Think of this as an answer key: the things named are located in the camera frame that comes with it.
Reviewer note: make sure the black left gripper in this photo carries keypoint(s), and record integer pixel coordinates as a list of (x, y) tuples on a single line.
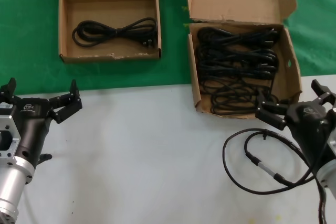
[(31, 124)]

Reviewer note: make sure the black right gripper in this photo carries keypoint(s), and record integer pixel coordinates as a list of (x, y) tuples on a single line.
[(309, 125)]

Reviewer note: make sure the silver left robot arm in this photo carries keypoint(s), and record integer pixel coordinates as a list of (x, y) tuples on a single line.
[(10, 187)]

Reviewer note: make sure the green table mat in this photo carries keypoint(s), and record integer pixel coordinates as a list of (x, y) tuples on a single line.
[(26, 24)]

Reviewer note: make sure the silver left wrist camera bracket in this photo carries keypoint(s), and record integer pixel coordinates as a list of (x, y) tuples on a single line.
[(8, 140)]

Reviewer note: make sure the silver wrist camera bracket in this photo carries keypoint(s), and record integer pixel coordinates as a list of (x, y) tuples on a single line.
[(333, 146), (8, 140)]

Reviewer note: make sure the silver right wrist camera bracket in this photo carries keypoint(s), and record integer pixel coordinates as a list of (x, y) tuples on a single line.
[(333, 146)]

